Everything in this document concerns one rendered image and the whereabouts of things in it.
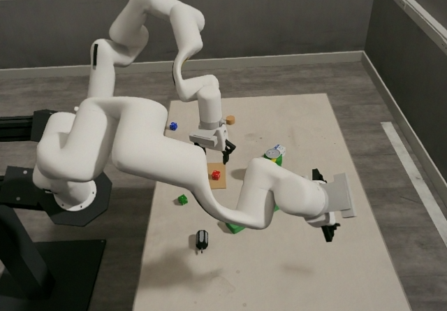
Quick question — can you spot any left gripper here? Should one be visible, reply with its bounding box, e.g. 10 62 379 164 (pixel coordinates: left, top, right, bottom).
193 124 236 165

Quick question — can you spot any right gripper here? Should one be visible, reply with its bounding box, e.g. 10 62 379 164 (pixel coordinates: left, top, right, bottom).
304 168 341 243

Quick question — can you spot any green soda can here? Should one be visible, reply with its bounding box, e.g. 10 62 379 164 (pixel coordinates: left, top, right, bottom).
264 148 282 166

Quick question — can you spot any red die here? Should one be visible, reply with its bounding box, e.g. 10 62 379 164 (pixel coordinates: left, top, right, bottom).
212 171 220 180

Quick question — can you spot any tan flat mat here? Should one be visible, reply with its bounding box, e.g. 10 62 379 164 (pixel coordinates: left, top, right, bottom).
207 162 226 189

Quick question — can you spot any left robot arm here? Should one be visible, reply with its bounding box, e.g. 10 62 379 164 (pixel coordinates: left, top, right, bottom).
87 0 226 147

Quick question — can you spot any green rectangular box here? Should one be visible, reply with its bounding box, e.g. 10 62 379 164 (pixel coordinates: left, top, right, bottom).
226 204 279 234

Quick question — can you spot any tan short cylinder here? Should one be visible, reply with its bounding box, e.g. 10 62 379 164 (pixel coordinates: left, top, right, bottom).
226 115 235 125

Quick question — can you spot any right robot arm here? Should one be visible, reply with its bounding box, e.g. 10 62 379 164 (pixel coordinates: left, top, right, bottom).
33 96 357 230

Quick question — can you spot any green die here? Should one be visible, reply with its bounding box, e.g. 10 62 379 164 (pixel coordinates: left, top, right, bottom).
178 194 188 205

